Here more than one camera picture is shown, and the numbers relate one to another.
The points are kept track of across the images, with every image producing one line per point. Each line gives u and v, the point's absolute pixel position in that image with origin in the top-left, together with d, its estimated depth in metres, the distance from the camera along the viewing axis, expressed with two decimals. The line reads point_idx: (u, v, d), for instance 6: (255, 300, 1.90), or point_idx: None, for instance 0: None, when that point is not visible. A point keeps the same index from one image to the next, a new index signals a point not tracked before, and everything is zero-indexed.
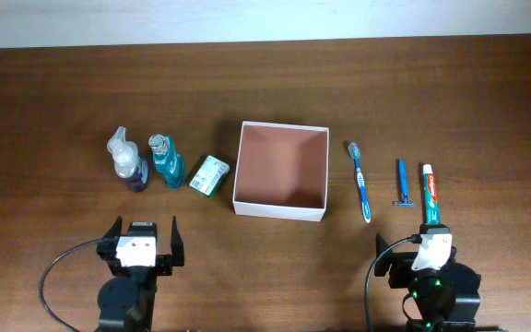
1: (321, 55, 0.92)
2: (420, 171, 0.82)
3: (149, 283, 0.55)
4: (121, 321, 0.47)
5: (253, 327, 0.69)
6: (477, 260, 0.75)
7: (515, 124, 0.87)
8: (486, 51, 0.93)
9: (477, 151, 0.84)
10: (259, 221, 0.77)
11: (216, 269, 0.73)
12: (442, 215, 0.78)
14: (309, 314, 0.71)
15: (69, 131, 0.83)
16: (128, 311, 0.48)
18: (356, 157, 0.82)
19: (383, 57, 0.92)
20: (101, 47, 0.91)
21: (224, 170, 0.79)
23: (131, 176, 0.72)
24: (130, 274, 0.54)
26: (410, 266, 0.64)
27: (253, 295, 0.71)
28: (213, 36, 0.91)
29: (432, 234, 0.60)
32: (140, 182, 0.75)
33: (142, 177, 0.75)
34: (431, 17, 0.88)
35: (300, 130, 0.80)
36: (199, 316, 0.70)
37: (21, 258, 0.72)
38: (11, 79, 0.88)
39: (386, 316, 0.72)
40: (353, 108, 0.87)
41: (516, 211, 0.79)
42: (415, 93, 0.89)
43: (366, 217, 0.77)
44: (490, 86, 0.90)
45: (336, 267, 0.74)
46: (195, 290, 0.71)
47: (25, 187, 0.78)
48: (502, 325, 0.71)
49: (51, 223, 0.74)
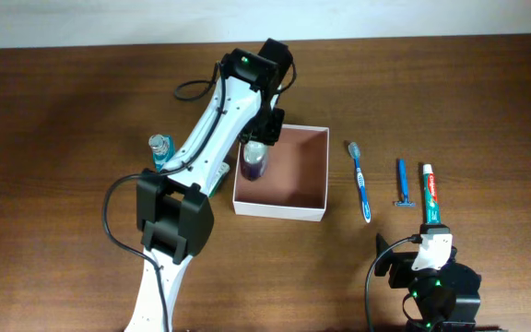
1: (321, 55, 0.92)
2: (420, 171, 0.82)
3: (255, 87, 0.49)
4: (246, 84, 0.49)
5: (253, 326, 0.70)
6: (477, 260, 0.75)
7: (516, 124, 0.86)
8: (487, 49, 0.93)
9: (479, 150, 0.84)
10: (259, 221, 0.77)
11: (216, 268, 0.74)
12: (442, 215, 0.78)
14: (307, 313, 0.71)
15: (70, 131, 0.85)
16: (247, 80, 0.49)
18: (356, 157, 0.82)
19: (382, 56, 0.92)
20: (101, 48, 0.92)
21: (224, 169, 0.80)
23: (256, 163, 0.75)
24: (258, 84, 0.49)
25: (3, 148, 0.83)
26: (410, 266, 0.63)
27: (253, 295, 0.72)
28: (213, 35, 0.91)
29: (432, 234, 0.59)
32: (259, 171, 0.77)
33: (262, 167, 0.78)
34: (430, 16, 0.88)
35: (301, 131, 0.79)
36: (199, 314, 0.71)
37: (25, 257, 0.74)
38: (13, 79, 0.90)
39: (386, 316, 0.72)
40: (352, 108, 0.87)
41: (517, 210, 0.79)
42: (414, 92, 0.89)
43: (366, 217, 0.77)
44: (491, 85, 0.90)
45: (336, 266, 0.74)
46: (195, 290, 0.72)
47: (29, 188, 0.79)
48: (503, 325, 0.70)
49: (53, 224, 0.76)
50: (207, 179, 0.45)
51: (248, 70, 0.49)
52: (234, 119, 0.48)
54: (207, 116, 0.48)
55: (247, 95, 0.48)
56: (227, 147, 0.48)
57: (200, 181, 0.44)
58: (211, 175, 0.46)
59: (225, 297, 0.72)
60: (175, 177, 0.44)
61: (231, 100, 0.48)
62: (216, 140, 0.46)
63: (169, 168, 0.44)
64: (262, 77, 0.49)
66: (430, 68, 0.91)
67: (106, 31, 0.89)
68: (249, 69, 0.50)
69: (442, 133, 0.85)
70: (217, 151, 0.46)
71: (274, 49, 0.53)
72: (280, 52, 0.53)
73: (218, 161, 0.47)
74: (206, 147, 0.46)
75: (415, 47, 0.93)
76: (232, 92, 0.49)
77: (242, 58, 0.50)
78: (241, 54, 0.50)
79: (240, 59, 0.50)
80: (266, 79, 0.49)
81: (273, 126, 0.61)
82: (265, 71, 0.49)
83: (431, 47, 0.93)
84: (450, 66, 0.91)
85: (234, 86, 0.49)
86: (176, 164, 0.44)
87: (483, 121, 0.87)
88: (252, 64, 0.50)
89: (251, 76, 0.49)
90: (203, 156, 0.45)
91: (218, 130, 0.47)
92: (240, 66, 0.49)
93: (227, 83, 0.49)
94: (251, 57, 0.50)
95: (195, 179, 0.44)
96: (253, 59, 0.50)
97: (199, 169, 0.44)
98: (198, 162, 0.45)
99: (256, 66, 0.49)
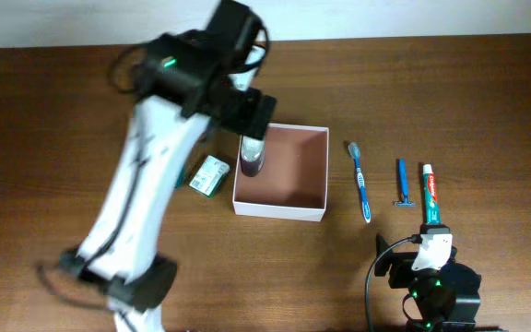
1: (321, 55, 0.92)
2: (420, 171, 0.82)
3: (189, 110, 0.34)
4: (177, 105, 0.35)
5: (253, 326, 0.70)
6: (477, 260, 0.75)
7: (516, 124, 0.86)
8: (486, 49, 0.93)
9: (478, 150, 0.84)
10: (259, 221, 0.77)
11: (216, 268, 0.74)
12: (442, 215, 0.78)
14: (307, 313, 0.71)
15: (70, 131, 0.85)
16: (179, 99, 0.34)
18: (356, 157, 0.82)
19: (382, 56, 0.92)
20: (101, 48, 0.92)
21: (224, 170, 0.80)
23: (253, 160, 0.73)
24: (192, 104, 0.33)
25: (2, 148, 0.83)
26: (410, 266, 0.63)
27: (253, 295, 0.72)
28: None
29: (432, 234, 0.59)
32: (256, 167, 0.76)
33: (259, 163, 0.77)
34: (430, 16, 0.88)
35: (300, 131, 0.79)
36: (199, 314, 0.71)
37: (26, 258, 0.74)
38: (12, 79, 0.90)
39: (386, 316, 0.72)
40: (352, 108, 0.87)
41: (517, 210, 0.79)
42: (414, 92, 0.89)
43: (366, 217, 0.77)
44: (491, 85, 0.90)
45: (336, 267, 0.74)
46: (196, 290, 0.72)
47: (29, 189, 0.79)
48: (503, 325, 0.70)
49: (53, 224, 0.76)
50: (138, 256, 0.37)
51: (171, 81, 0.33)
52: (159, 168, 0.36)
54: (124, 173, 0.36)
55: (175, 129, 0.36)
56: (159, 204, 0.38)
57: (126, 264, 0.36)
58: (143, 244, 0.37)
59: (225, 297, 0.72)
60: (96, 263, 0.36)
61: (153, 141, 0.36)
62: (137, 207, 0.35)
63: (88, 249, 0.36)
64: (193, 92, 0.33)
66: (430, 68, 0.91)
67: (106, 32, 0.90)
68: (172, 80, 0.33)
69: (442, 134, 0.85)
70: (141, 219, 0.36)
71: (222, 16, 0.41)
72: (231, 24, 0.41)
73: (150, 224, 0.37)
74: (125, 219, 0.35)
75: (415, 47, 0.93)
76: (155, 127, 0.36)
77: (160, 64, 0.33)
78: (165, 52, 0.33)
79: (159, 64, 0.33)
80: (200, 94, 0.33)
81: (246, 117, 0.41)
82: (199, 81, 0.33)
83: (431, 48, 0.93)
84: (450, 66, 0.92)
85: (159, 114, 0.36)
86: (97, 246, 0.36)
87: (483, 121, 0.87)
88: (182, 65, 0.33)
89: (178, 92, 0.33)
90: (124, 231, 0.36)
91: (139, 195, 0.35)
92: (158, 79, 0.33)
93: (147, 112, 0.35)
94: (177, 59, 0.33)
95: (122, 264, 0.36)
96: (181, 63, 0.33)
97: (123, 247, 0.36)
98: (121, 241, 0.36)
99: (183, 76, 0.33)
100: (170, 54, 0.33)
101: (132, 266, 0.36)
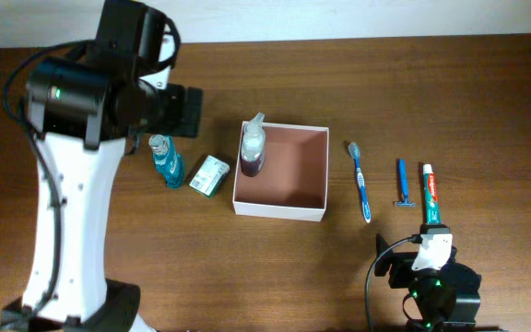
1: (321, 55, 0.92)
2: (420, 171, 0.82)
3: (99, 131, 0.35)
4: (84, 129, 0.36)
5: (253, 326, 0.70)
6: (477, 260, 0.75)
7: (516, 124, 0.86)
8: (486, 49, 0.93)
9: (478, 150, 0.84)
10: (259, 221, 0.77)
11: (216, 268, 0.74)
12: (442, 215, 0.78)
14: (307, 313, 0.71)
15: None
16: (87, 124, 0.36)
18: (356, 157, 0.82)
19: (382, 56, 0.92)
20: None
21: (225, 170, 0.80)
23: (253, 160, 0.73)
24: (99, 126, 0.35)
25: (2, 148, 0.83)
26: (410, 266, 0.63)
27: (253, 295, 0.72)
28: (213, 35, 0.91)
29: (432, 234, 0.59)
32: (255, 167, 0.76)
33: (258, 163, 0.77)
34: (430, 16, 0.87)
35: (300, 131, 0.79)
36: (199, 314, 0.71)
37: (28, 258, 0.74)
38: None
39: (386, 316, 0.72)
40: (352, 108, 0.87)
41: (517, 210, 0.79)
42: (414, 92, 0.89)
43: (366, 217, 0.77)
44: (491, 85, 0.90)
45: (336, 267, 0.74)
46: (196, 290, 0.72)
47: (29, 189, 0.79)
48: (503, 325, 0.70)
49: None
50: (86, 296, 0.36)
51: (71, 106, 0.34)
52: (83, 206, 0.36)
54: (46, 219, 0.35)
55: (85, 158, 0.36)
56: (93, 241, 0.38)
57: (74, 306, 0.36)
58: (88, 285, 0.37)
59: (225, 297, 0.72)
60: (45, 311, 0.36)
61: (65, 179, 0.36)
62: (71, 247, 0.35)
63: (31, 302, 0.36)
64: (97, 112, 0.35)
66: (430, 68, 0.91)
67: None
68: (73, 106, 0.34)
69: (442, 134, 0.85)
70: (78, 261, 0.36)
71: (115, 23, 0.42)
72: (131, 31, 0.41)
73: (89, 261, 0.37)
74: (60, 262, 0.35)
75: (415, 47, 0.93)
76: (64, 163, 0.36)
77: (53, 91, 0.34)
78: (48, 81, 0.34)
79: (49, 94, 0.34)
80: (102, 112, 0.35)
81: None
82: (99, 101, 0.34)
83: (431, 48, 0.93)
84: (450, 66, 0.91)
85: (63, 147, 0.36)
86: (36, 297, 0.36)
87: (483, 121, 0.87)
88: (71, 91, 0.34)
89: (82, 115, 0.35)
90: (64, 275, 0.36)
91: (68, 233, 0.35)
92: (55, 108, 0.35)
93: (40, 148, 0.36)
94: (59, 85, 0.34)
95: (70, 307, 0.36)
96: (64, 88, 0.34)
97: (66, 290, 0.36)
98: (61, 285, 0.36)
99: (78, 100, 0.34)
100: (49, 81, 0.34)
101: (82, 307, 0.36)
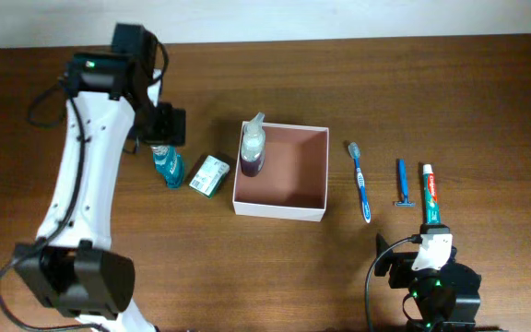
1: (321, 55, 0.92)
2: (421, 171, 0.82)
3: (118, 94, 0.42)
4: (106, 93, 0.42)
5: (253, 326, 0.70)
6: (477, 260, 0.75)
7: (516, 124, 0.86)
8: (486, 49, 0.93)
9: (478, 150, 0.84)
10: (259, 221, 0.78)
11: (216, 268, 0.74)
12: (442, 215, 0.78)
14: (307, 313, 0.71)
15: None
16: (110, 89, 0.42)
18: (356, 157, 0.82)
19: (382, 56, 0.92)
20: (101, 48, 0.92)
21: (224, 170, 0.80)
23: (253, 160, 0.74)
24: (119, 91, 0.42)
25: (2, 148, 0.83)
26: (410, 266, 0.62)
27: (253, 295, 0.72)
28: (213, 36, 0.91)
29: (432, 234, 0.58)
32: (256, 168, 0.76)
33: (258, 164, 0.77)
34: (430, 16, 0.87)
35: (300, 131, 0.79)
36: (199, 314, 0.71)
37: None
38: (12, 78, 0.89)
39: (386, 316, 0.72)
40: (353, 108, 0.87)
41: (517, 210, 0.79)
42: (414, 92, 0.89)
43: (366, 217, 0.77)
44: (490, 85, 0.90)
45: (335, 267, 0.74)
46: (195, 290, 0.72)
47: (29, 189, 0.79)
48: (503, 325, 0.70)
49: None
50: (97, 227, 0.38)
51: (99, 75, 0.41)
52: (102, 143, 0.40)
54: (72, 152, 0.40)
55: (108, 110, 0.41)
56: (108, 183, 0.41)
57: (86, 233, 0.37)
58: (100, 218, 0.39)
59: (225, 297, 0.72)
60: (58, 242, 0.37)
61: (91, 122, 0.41)
62: (89, 178, 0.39)
63: (44, 232, 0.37)
64: (120, 77, 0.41)
66: (430, 68, 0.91)
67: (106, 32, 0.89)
68: (100, 75, 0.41)
69: (442, 133, 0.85)
70: (95, 190, 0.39)
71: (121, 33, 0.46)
72: (134, 36, 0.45)
73: (104, 199, 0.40)
74: (79, 189, 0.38)
75: (415, 47, 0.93)
76: (90, 112, 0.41)
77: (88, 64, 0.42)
78: (84, 59, 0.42)
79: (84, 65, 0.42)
80: (125, 80, 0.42)
81: (161, 124, 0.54)
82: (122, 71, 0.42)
83: (431, 48, 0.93)
84: (450, 65, 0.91)
85: (90, 100, 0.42)
86: (52, 227, 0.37)
87: (483, 120, 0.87)
88: (100, 65, 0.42)
89: (106, 81, 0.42)
90: (80, 202, 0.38)
91: (88, 168, 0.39)
92: (87, 77, 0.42)
93: (73, 101, 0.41)
94: (95, 60, 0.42)
95: (84, 232, 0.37)
96: (98, 63, 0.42)
97: (80, 218, 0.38)
98: (77, 212, 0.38)
99: (107, 69, 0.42)
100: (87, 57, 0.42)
101: (94, 234, 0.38)
